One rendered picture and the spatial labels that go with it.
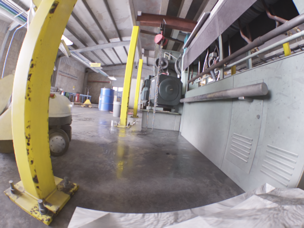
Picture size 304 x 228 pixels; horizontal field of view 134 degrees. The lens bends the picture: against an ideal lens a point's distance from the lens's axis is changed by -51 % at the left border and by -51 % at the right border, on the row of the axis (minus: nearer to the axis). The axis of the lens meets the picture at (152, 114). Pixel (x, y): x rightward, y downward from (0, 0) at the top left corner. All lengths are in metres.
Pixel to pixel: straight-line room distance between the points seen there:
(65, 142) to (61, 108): 0.20
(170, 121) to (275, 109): 1.74
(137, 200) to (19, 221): 0.42
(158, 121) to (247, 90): 1.67
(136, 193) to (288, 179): 0.57
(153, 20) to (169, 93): 1.23
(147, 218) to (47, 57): 0.45
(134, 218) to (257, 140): 0.57
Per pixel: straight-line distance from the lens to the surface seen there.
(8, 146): 0.78
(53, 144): 0.79
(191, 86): 2.34
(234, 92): 0.67
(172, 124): 2.10
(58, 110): 0.74
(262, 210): 0.20
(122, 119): 1.97
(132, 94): 8.02
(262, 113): 0.64
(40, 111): 0.42
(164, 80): 1.90
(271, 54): 4.49
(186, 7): 2.12
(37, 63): 0.40
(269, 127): 0.60
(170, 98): 1.92
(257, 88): 0.55
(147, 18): 2.29
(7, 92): 0.89
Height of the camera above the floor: 0.34
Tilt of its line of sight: 3 degrees down
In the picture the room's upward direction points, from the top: 6 degrees clockwise
